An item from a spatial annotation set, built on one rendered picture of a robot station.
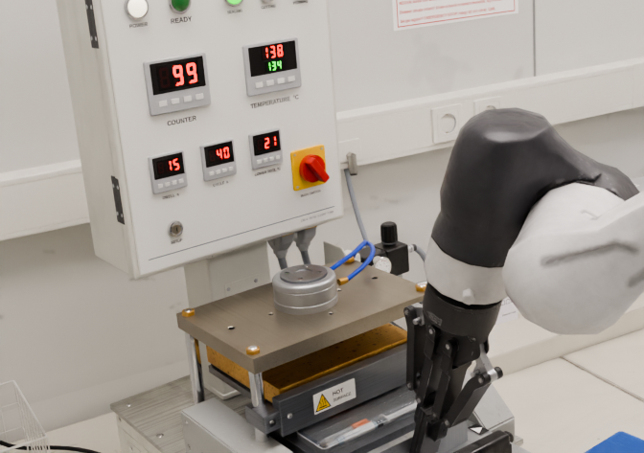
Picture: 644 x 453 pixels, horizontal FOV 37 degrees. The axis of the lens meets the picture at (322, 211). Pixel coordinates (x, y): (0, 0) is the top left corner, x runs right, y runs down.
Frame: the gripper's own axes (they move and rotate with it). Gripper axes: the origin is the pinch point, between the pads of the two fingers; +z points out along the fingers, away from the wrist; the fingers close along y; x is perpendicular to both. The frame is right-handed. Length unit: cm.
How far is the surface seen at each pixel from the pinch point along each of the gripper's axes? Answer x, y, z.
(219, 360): -10.6, -26.2, 6.7
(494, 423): 12.8, -1.1, 6.3
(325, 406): -5.6, -11.0, 3.6
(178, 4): -7, -47, -32
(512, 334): 59, -35, 37
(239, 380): -10.5, -21.7, 6.3
